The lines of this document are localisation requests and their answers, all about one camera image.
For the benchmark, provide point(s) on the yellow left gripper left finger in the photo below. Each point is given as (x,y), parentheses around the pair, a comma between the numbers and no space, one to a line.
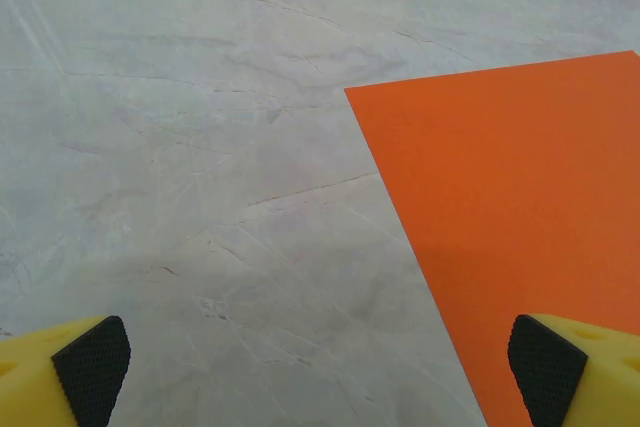
(35,377)

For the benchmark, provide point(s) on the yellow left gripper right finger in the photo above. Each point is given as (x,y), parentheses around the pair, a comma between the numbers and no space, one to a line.
(600,377)

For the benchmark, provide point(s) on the orange paper sheet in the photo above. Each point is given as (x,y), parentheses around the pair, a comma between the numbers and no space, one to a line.
(510,187)

